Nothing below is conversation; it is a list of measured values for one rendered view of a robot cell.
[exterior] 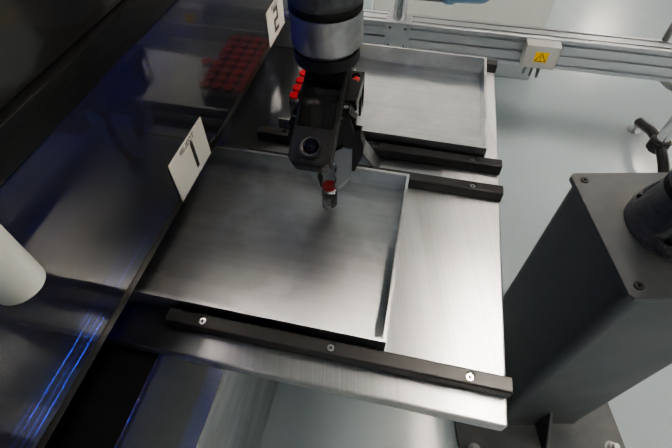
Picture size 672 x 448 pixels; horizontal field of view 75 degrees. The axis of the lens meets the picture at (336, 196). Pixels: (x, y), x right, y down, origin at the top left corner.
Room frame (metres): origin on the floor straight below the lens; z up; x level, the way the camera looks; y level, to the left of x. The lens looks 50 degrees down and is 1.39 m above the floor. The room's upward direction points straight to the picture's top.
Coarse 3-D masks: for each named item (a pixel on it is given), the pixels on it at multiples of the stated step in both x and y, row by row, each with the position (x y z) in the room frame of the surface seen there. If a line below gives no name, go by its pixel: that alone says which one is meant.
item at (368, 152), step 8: (368, 144) 0.51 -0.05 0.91; (368, 152) 0.49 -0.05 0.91; (368, 160) 0.48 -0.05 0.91; (376, 160) 0.50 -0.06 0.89; (384, 160) 0.50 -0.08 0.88; (392, 168) 0.49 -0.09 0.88; (400, 168) 0.49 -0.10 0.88; (408, 168) 0.49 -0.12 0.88; (416, 168) 0.49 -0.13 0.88; (424, 168) 0.49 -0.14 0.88; (432, 168) 0.49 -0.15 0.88; (440, 168) 0.49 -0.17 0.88; (440, 176) 0.47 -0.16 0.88
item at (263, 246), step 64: (192, 192) 0.44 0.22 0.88; (256, 192) 0.44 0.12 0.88; (320, 192) 0.44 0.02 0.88; (384, 192) 0.44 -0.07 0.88; (192, 256) 0.32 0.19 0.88; (256, 256) 0.32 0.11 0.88; (320, 256) 0.32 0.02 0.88; (384, 256) 0.32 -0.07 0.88; (256, 320) 0.22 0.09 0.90; (320, 320) 0.23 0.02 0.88; (384, 320) 0.23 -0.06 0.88
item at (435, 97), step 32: (384, 64) 0.78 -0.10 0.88; (416, 64) 0.78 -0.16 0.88; (448, 64) 0.76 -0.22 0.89; (480, 64) 0.75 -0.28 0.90; (384, 96) 0.67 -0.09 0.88; (416, 96) 0.67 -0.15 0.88; (448, 96) 0.67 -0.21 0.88; (480, 96) 0.67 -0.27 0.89; (288, 128) 0.57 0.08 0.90; (384, 128) 0.58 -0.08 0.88; (416, 128) 0.58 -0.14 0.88; (448, 128) 0.58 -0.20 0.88; (480, 128) 0.58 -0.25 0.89
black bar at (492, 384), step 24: (168, 312) 0.23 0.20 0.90; (192, 312) 0.23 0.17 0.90; (240, 336) 0.20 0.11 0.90; (264, 336) 0.20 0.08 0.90; (288, 336) 0.20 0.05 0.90; (312, 336) 0.20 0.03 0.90; (336, 360) 0.18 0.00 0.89; (360, 360) 0.17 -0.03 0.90; (384, 360) 0.17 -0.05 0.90; (408, 360) 0.17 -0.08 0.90; (456, 384) 0.15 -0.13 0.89; (480, 384) 0.15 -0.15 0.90; (504, 384) 0.15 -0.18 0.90
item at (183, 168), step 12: (192, 132) 0.39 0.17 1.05; (204, 132) 0.41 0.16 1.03; (204, 144) 0.40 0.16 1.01; (180, 156) 0.35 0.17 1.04; (192, 156) 0.37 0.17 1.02; (204, 156) 0.39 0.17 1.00; (180, 168) 0.34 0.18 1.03; (192, 168) 0.36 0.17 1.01; (180, 180) 0.34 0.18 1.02; (192, 180) 0.36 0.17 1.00; (180, 192) 0.33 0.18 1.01
